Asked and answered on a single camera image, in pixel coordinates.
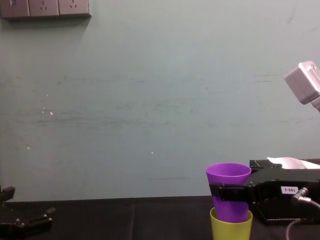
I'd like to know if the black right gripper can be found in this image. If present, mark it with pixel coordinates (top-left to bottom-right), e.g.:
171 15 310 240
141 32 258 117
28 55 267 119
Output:
209 159 320 226

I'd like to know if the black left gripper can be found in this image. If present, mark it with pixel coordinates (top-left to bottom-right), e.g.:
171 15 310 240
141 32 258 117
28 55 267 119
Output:
0 186 57 240

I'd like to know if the black table cloth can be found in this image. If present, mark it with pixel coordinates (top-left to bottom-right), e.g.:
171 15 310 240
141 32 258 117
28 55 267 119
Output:
0 195 320 240

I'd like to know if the thin grey cable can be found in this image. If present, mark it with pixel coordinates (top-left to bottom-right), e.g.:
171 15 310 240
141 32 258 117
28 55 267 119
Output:
285 217 320 240

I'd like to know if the yellow-green plastic cup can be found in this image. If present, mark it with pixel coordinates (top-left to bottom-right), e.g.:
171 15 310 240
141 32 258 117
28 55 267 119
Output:
209 206 254 240

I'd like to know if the grey wall socket panel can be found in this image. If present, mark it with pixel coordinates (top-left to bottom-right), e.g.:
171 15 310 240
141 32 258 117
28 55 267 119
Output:
0 0 92 20

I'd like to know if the purple plastic cup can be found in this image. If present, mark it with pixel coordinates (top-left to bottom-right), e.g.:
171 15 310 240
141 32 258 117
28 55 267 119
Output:
205 162 252 224

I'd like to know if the dark cable with silver plug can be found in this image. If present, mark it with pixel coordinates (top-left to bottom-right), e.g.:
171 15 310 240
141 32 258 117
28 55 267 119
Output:
290 187 320 210

